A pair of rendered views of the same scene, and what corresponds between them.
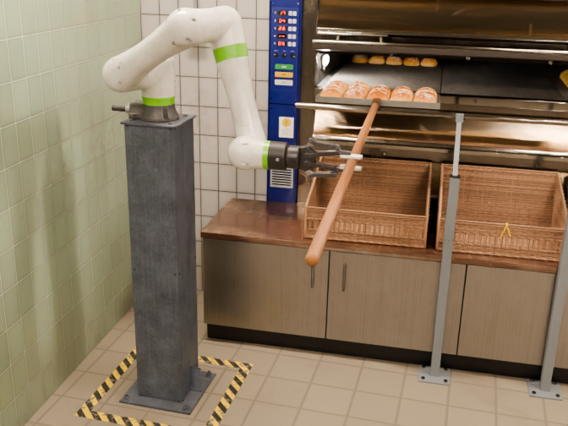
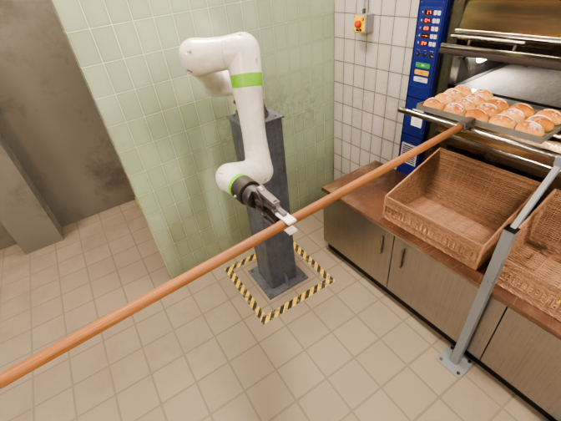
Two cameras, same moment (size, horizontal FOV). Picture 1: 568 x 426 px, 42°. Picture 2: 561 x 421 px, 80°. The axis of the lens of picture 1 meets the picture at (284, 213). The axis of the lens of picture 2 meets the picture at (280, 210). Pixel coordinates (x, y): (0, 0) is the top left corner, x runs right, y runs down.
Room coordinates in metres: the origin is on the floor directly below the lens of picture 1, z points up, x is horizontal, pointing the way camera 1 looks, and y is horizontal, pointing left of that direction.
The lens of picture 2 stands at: (1.69, -0.77, 1.83)
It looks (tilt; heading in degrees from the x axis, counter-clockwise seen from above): 37 degrees down; 47
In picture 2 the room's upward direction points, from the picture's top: 7 degrees counter-clockwise
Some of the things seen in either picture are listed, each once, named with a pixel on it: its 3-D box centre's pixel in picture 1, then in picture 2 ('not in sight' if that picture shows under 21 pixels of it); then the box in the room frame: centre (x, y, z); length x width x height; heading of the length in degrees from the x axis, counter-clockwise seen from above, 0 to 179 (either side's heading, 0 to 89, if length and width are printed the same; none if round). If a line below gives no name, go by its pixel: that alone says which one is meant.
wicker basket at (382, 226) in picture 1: (369, 198); (455, 201); (3.30, -0.41, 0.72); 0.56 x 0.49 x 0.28; 79
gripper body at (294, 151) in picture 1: (302, 157); (258, 200); (2.27, -0.05, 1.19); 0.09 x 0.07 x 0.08; 79
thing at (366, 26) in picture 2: not in sight; (363, 22); (3.71, 0.46, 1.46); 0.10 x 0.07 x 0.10; 78
